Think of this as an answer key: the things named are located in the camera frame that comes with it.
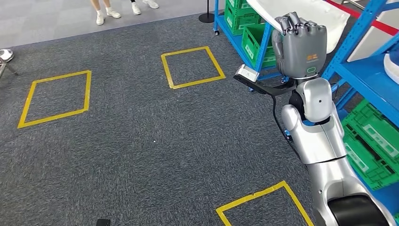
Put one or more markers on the person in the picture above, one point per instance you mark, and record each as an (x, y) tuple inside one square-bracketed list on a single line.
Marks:
[(99, 19), (136, 8)]

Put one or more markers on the white wide shell part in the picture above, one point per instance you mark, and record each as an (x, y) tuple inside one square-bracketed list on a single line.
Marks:
[(330, 18)]

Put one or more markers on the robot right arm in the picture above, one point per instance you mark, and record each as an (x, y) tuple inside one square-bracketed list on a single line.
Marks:
[(315, 140)]

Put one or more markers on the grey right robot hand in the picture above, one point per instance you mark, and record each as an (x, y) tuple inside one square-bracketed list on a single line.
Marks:
[(302, 53)]

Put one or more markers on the blue metal shelf rack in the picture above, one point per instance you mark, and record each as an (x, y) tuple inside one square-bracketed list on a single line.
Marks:
[(263, 46), (364, 78)]

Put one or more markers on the yellow floor tape square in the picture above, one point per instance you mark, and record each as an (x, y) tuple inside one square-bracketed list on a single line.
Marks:
[(199, 81), (53, 118)]

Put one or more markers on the silver round stool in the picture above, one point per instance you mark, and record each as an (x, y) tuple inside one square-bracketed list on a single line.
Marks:
[(5, 55)]

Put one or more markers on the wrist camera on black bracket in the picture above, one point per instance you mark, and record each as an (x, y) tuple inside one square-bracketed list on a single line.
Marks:
[(246, 73)]

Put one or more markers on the white table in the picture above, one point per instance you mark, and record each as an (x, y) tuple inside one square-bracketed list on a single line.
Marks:
[(367, 43)]

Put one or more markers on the black stanchion with round base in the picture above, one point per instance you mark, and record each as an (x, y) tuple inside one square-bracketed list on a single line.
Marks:
[(206, 18)]

